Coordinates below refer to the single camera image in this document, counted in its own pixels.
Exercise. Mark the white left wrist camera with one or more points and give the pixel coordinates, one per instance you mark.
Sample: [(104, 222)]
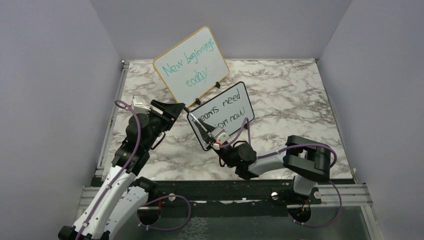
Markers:
[(139, 102)]

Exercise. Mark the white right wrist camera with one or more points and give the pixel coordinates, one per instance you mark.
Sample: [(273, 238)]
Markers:
[(220, 136)]

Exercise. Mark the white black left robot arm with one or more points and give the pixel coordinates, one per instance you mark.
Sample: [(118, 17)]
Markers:
[(123, 191)]

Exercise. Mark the yellow framed whiteboard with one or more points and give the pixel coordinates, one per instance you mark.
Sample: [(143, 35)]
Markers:
[(192, 67)]

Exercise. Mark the black framed whiteboard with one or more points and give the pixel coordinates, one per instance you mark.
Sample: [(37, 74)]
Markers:
[(228, 109)]

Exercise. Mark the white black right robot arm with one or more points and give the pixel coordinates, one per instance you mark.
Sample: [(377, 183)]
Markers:
[(311, 161)]

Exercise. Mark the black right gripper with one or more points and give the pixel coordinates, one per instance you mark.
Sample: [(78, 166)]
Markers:
[(205, 136)]

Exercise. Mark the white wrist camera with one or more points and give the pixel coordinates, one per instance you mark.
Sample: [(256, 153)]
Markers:
[(220, 136), (139, 102)]

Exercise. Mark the black yellow-board stand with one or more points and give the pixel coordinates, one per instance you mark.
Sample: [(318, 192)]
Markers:
[(198, 100)]

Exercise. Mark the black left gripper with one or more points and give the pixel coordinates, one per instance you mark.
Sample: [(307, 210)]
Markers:
[(174, 109)]

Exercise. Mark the black aluminium front base frame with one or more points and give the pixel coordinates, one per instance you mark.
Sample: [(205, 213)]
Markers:
[(270, 197)]

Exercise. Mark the aluminium side rail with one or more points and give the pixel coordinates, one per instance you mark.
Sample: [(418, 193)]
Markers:
[(111, 121)]

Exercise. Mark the black whiteboard marker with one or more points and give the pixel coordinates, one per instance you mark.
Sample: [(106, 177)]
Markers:
[(194, 119)]

